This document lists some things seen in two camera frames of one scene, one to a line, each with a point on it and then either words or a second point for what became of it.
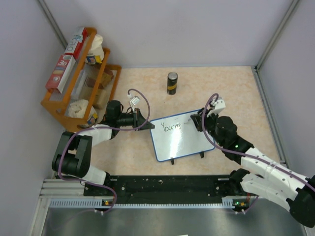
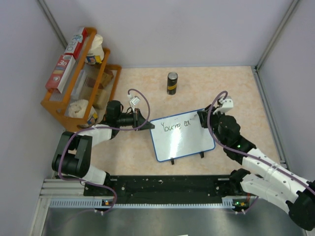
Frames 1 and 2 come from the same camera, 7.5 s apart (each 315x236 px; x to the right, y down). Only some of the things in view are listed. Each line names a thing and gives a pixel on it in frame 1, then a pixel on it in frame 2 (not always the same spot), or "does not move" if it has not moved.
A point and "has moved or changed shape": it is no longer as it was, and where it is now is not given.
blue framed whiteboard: (178, 136) does not move
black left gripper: (138, 119) does not move
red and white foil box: (60, 73) does not move
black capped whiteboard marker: (188, 120) has moved or changed shape
